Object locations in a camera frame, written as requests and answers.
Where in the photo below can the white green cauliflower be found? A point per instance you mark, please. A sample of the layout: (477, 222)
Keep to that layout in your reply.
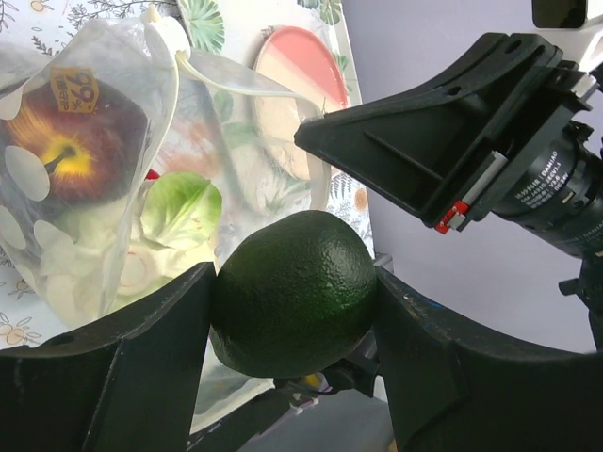
(100, 259)

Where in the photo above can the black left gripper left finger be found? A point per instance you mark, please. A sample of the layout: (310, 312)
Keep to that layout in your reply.
(126, 382)

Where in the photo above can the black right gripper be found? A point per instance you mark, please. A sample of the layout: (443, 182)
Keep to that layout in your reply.
(428, 149)

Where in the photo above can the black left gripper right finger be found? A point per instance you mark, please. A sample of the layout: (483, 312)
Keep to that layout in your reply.
(455, 385)

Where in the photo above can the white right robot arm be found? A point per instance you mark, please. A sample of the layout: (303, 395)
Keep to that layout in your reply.
(558, 198)

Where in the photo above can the dark green avocado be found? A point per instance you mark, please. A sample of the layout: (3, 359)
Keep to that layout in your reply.
(293, 298)

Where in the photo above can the pink plate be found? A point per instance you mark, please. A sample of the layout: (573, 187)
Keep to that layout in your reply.
(299, 61)

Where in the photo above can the clear zip top bag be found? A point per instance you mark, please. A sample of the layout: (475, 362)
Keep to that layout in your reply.
(144, 58)

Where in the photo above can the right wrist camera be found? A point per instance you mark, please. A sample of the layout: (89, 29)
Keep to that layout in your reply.
(575, 26)

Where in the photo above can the floral serving tray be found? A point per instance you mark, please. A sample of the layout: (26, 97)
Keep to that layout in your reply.
(215, 132)

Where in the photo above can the red apple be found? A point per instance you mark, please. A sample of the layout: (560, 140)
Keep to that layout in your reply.
(152, 175)

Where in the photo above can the dark mangosteen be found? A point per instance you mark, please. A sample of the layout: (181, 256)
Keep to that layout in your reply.
(90, 157)

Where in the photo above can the floral tablecloth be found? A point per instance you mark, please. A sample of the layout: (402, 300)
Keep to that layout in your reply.
(28, 28)

